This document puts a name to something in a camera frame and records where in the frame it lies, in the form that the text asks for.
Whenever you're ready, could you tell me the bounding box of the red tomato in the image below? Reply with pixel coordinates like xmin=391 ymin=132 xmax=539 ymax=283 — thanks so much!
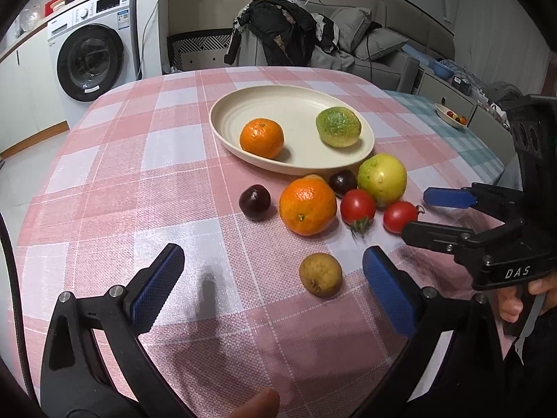
xmin=340 ymin=189 xmax=377 ymax=232
xmin=383 ymin=201 xmax=425 ymax=234

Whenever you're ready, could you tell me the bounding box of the white cabinet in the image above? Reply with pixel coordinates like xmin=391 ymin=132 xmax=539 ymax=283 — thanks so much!
xmin=0 ymin=26 xmax=70 ymax=157

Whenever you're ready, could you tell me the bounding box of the small mandarin orange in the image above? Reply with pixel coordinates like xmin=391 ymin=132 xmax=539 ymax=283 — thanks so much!
xmin=240 ymin=118 xmax=285 ymax=160

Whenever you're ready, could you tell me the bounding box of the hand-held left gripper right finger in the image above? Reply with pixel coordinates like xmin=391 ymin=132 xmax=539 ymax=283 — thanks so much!
xmin=352 ymin=246 xmax=508 ymax=418

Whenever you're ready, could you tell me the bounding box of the large orange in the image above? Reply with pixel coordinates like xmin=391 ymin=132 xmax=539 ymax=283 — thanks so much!
xmin=279 ymin=177 xmax=338 ymax=237

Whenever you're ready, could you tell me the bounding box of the grey garment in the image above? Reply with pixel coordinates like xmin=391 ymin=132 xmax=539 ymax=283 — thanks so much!
xmin=235 ymin=22 xmax=358 ymax=70

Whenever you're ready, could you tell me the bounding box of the person's left hand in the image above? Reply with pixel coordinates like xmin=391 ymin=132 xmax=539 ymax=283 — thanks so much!
xmin=233 ymin=388 xmax=280 ymax=418

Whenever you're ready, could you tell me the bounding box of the yellow green round fruit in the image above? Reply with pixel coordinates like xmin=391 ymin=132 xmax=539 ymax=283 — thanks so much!
xmin=358 ymin=154 xmax=408 ymax=207

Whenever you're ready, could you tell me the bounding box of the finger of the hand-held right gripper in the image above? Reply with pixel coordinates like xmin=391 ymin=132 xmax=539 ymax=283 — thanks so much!
xmin=401 ymin=221 xmax=488 ymax=253
xmin=423 ymin=183 xmax=525 ymax=223

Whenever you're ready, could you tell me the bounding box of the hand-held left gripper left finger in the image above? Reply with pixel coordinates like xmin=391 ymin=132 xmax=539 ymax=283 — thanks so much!
xmin=40 ymin=243 xmax=192 ymax=418

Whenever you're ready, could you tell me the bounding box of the black jacket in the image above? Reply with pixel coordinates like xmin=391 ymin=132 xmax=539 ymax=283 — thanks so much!
xmin=224 ymin=0 xmax=323 ymax=67

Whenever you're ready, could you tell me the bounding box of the dark purple plum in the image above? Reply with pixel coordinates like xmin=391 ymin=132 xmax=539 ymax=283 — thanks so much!
xmin=328 ymin=170 xmax=358 ymax=196
xmin=239 ymin=185 xmax=272 ymax=221

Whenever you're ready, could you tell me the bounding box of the cream oval plate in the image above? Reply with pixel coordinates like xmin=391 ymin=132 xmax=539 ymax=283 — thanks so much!
xmin=209 ymin=86 xmax=376 ymax=176

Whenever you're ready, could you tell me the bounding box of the black cable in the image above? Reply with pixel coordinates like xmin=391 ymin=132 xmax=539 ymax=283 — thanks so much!
xmin=0 ymin=213 xmax=33 ymax=401

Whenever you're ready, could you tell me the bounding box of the small white fruit bowl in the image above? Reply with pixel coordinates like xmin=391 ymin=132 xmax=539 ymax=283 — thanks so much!
xmin=435 ymin=103 xmax=468 ymax=129

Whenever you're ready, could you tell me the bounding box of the light blue cloth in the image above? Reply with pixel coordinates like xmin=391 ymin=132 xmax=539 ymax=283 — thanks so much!
xmin=402 ymin=44 xmax=436 ymax=70

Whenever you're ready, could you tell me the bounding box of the pink checked tablecloth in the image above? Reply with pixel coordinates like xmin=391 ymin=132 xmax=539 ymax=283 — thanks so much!
xmin=0 ymin=66 xmax=514 ymax=418

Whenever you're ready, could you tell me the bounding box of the teal checked tablecloth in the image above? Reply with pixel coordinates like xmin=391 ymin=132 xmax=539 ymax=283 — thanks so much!
xmin=383 ymin=89 xmax=505 ymax=181

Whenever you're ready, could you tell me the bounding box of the black patterned rack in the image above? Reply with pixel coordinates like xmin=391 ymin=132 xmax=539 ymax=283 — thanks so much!
xmin=167 ymin=30 xmax=233 ymax=72

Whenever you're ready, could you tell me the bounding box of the person's right hand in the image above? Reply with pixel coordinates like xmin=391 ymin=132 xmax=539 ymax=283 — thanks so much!
xmin=497 ymin=272 xmax=557 ymax=324

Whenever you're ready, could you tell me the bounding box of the green speckled round fruit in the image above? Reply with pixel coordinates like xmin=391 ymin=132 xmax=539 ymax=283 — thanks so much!
xmin=315 ymin=107 xmax=363 ymax=148

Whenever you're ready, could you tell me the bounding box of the grey sofa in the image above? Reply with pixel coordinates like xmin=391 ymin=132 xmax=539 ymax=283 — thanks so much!
xmin=313 ymin=4 xmax=421 ymax=94

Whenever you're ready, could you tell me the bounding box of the white washing machine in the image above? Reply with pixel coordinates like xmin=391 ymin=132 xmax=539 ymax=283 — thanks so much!
xmin=47 ymin=0 xmax=142 ymax=116

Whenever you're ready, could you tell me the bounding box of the grey pillow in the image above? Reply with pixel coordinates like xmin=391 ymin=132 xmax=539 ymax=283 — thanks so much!
xmin=331 ymin=6 xmax=372 ymax=53
xmin=354 ymin=28 xmax=410 ymax=62

